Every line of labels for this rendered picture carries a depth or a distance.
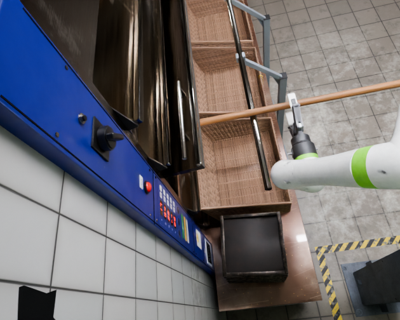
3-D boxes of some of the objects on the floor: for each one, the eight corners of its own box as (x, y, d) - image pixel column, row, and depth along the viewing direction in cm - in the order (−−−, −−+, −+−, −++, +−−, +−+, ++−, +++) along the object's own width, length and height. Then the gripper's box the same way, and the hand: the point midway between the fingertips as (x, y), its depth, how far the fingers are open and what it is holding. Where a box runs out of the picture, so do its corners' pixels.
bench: (226, 313, 211) (213, 312, 160) (195, 54, 323) (181, 5, 272) (310, 303, 204) (325, 300, 153) (249, 42, 315) (246, -11, 265)
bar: (265, 246, 225) (262, 188, 122) (238, 105, 284) (221, -14, 181) (308, 240, 221) (345, 176, 118) (272, 99, 280) (275, -27, 177)
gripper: (294, 131, 115) (282, 86, 124) (290, 161, 136) (279, 120, 146) (315, 127, 114) (301, 82, 124) (308, 158, 136) (296, 117, 145)
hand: (290, 105), depth 134 cm, fingers open, 13 cm apart
